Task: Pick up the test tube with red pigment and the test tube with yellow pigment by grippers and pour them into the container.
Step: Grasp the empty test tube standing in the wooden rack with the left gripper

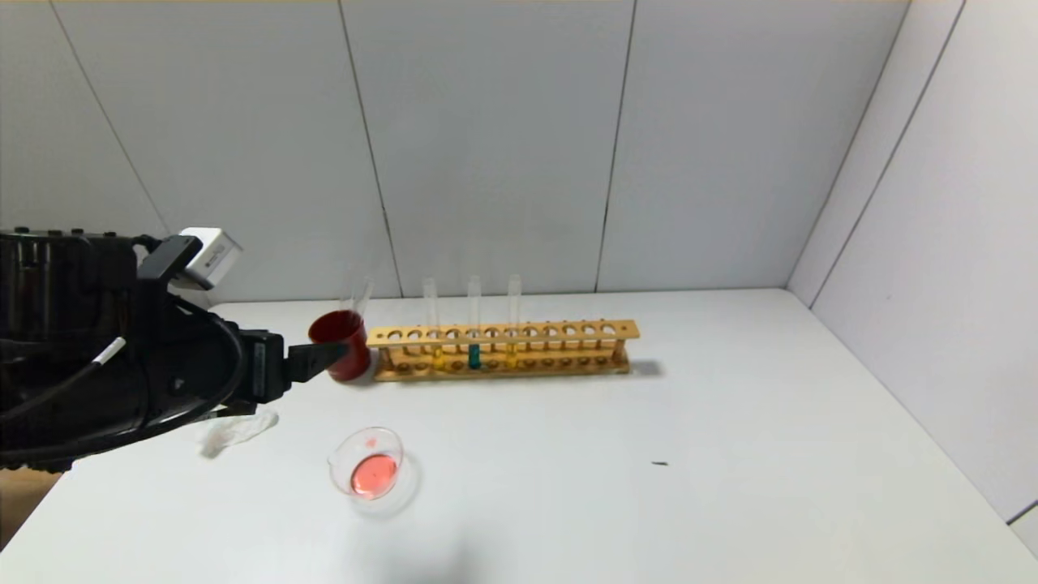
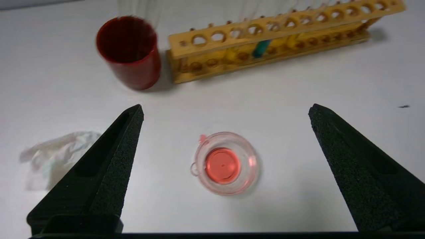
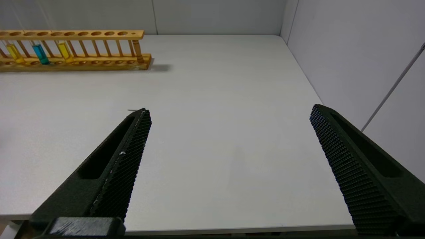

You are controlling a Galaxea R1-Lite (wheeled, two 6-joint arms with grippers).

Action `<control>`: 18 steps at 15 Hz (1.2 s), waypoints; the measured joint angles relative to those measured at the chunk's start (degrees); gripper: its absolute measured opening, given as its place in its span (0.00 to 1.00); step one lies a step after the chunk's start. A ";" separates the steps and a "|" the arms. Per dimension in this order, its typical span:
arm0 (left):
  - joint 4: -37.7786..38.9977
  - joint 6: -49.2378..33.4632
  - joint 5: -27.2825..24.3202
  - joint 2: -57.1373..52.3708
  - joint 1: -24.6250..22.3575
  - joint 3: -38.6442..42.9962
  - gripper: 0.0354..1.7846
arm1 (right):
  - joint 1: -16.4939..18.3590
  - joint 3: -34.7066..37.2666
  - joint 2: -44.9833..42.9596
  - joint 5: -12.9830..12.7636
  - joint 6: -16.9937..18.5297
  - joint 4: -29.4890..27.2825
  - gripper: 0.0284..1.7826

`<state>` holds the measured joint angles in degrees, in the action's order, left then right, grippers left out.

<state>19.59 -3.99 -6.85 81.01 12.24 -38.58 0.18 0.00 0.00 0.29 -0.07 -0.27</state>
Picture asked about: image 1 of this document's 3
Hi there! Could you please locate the test tube with green pigment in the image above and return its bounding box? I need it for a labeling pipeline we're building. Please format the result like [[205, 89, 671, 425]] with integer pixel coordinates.
[[467, 276, 483, 371]]

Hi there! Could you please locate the crumpled white tissue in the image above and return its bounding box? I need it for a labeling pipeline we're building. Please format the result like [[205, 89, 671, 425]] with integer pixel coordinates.
[[199, 408, 279, 457]]

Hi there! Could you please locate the test tube with yellow pigment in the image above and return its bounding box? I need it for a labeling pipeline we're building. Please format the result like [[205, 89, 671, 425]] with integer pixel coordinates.
[[507, 274, 523, 368], [423, 278, 445, 371]]

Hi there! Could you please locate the clear glass dish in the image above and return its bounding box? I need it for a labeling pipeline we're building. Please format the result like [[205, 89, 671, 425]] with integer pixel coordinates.
[[328, 427, 422, 518]]

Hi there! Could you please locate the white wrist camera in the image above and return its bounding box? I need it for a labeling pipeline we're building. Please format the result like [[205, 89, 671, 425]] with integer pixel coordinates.
[[166, 227, 243, 292]]

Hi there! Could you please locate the red cup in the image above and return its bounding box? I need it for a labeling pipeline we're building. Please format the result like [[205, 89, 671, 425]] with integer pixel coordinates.
[[308, 310, 374, 383]]

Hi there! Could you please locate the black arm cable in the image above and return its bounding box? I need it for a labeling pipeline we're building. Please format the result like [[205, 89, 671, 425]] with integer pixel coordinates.
[[0, 337, 129, 427]]

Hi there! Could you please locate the wooden test tube rack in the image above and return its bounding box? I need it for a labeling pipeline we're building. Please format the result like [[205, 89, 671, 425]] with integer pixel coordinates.
[[367, 320, 641, 382]]

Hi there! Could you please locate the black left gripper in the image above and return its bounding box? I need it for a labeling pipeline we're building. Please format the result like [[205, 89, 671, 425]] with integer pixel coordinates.
[[164, 298, 350, 419]]

